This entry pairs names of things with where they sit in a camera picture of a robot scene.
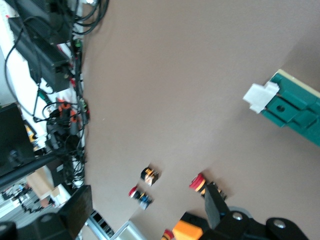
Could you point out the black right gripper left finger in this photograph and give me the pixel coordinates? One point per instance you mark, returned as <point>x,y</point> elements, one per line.
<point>75,212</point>

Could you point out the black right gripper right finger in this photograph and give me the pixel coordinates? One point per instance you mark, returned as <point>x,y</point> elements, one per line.
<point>217,212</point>

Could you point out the red mushroom button orange contact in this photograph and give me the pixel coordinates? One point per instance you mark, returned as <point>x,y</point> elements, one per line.
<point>197,182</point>

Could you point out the red yellow button head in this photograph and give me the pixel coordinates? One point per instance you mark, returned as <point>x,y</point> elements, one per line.
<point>167,235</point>

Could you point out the red mushroom button blue contact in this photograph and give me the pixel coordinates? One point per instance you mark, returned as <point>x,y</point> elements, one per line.
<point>140,196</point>

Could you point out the orange black contact block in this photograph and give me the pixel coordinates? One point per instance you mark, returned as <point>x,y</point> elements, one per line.
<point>149,177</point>

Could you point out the black equipment case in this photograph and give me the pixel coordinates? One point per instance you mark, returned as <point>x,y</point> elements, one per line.
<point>15,135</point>

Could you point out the orange black connectors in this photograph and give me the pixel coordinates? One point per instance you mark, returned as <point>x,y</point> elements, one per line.
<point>65,107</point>

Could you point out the black ribbed power supply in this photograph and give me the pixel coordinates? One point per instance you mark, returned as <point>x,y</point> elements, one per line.
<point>47,57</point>
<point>42,15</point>

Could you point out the orange button enclosure box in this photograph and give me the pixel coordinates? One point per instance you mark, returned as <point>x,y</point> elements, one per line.
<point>186,228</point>

